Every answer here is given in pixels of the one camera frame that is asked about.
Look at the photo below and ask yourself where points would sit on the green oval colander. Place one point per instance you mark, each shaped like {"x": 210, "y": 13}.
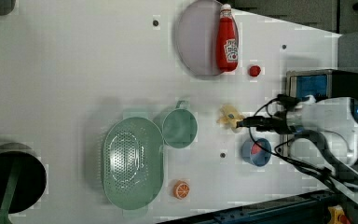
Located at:
{"x": 132, "y": 155}

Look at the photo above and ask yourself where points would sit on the strawberry toy in bowl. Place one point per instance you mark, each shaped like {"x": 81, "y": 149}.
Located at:
{"x": 255, "y": 149}

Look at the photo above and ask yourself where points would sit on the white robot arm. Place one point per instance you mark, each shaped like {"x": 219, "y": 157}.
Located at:
{"x": 323, "y": 138}

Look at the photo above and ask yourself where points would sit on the yellow red button box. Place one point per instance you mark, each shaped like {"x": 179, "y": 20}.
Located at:
{"x": 337, "y": 215}

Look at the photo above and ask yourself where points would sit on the peeled yellow banana toy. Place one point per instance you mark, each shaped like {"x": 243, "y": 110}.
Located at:
{"x": 229, "y": 118}

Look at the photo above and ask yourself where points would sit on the orange slice toy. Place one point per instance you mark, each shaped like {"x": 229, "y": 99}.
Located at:
{"x": 180, "y": 190}

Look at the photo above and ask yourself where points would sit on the black toaster oven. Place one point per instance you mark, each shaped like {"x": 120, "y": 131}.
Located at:
{"x": 326, "y": 93}

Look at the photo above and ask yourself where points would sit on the dark blue frame rail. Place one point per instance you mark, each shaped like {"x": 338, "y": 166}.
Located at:
{"x": 307, "y": 208}

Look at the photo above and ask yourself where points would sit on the green slotted spatula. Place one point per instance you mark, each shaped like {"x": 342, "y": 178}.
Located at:
{"x": 10, "y": 169}

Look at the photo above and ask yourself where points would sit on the green metal mug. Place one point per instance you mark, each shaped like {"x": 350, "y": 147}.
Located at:
{"x": 179, "y": 127}

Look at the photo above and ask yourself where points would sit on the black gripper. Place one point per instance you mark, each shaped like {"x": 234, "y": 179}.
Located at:
{"x": 274, "y": 124}

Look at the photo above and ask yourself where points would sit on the blue bowl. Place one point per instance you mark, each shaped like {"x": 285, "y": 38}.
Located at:
{"x": 259, "y": 159}

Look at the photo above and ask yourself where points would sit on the red ketchup bottle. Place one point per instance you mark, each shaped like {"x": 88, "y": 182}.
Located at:
{"x": 226, "y": 51}

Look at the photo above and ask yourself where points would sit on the grey round plate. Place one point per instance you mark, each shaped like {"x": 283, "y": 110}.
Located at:
{"x": 195, "y": 35}

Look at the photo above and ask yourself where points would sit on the red strawberry toy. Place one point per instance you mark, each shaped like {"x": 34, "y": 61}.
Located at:
{"x": 254, "y": 71}

